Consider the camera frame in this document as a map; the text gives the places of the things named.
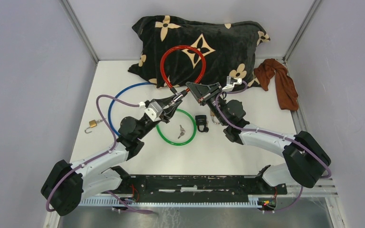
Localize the small black padlock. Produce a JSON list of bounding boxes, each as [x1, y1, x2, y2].
[[195, 114, 209, 133]]

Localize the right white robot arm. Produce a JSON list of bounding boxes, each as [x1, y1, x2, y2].
[[186, 82, 332, 194]]

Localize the purple cable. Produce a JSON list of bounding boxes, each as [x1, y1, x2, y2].
[[214, 80, 332, 180], [45, 94, 146, 213]]

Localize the green cable lock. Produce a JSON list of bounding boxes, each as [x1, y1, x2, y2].
[[156, 109, 197, 146]]

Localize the small brass padlock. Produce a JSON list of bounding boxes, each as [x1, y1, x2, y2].
[[84, 119, 105, 134]]

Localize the brown cloth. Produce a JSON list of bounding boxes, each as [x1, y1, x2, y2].
[[254, 58, 299, 111]]

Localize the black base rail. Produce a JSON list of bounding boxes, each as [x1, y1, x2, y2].
[[112, 175, 288, 206]]

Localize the blue cable lock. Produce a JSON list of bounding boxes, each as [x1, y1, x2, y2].
[[107, 82, 155, 136]]

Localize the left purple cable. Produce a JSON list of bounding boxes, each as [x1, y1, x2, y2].
[[45, 94, 146, 213]]

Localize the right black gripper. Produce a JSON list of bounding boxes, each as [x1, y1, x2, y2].
[[185, 83, 227, 126]]

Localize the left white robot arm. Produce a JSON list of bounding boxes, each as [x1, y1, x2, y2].
[[40, 95, 183, 216]]

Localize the red cable lock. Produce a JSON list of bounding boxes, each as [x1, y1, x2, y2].
[[159, 45, 206, 98]]

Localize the cable lock keys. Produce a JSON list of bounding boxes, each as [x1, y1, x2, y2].
[[178, 125, 186, 139]]

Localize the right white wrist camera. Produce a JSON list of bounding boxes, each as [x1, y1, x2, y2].
[[222, 76, 242, 92]]

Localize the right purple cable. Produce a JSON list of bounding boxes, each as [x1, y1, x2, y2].
[[214, 80, 332, 180]]

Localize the black floral pillow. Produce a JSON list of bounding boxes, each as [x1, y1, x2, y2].
[[128, 15, 270, 88]]

